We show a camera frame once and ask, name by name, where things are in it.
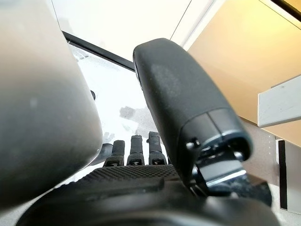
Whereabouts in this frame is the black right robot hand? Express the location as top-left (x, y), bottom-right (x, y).
top-left (16, 37), bottom-right (280, 226)

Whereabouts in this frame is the beige wooden cabinet panel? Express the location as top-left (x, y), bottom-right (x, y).
top-left (185, 0), bottom-right (301, 132)

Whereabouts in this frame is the black floor strip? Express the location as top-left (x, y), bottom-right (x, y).
top-left (62, 30), bottom-right (136, 71)

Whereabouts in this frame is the grey white shelf board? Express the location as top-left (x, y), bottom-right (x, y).
top-left (257, 75), bottom-right (301, 128)

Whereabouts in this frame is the grey rounded container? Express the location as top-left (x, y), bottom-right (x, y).
top-left (0, 0), bottom-right (113, 208)

